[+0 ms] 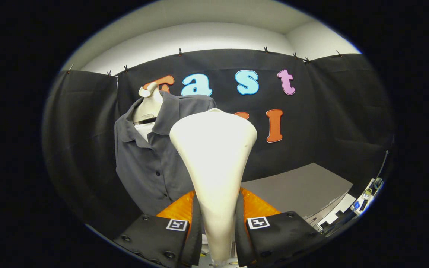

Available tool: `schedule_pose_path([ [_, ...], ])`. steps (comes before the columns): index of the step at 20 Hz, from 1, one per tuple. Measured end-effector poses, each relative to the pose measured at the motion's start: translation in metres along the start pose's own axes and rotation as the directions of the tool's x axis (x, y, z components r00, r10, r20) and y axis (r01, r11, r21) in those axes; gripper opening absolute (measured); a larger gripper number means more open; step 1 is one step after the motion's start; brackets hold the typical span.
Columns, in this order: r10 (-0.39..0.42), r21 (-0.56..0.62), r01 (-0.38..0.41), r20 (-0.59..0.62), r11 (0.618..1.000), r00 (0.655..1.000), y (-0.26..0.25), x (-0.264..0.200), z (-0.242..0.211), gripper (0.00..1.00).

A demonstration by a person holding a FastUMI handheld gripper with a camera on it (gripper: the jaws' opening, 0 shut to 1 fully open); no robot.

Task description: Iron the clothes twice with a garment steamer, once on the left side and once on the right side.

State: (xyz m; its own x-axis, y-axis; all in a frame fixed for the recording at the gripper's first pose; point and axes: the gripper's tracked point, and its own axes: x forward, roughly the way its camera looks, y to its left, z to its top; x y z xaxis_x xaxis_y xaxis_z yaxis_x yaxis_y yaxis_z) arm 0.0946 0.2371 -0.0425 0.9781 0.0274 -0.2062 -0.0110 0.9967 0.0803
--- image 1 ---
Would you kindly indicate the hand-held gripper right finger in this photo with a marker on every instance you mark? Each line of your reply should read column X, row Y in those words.
column 240, row 242

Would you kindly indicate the row of black cloth clips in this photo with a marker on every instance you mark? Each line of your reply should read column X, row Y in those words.
column 180, row 51

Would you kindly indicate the white garment steamer head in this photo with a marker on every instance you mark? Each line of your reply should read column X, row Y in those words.
column 214, row 156

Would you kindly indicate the black backdrop cloth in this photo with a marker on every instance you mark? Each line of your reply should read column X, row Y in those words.
column 330, row 111

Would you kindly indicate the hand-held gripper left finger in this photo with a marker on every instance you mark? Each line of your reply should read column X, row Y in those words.
column 196, row 242

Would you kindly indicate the grey cabinet with drawers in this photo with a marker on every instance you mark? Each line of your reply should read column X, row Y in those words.
column 296, row 186

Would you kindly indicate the cream mannequin torso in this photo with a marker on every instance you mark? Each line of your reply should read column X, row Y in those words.
column 149, row 106

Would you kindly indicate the grey button-up shirt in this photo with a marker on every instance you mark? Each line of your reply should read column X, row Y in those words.
column 143, row 167

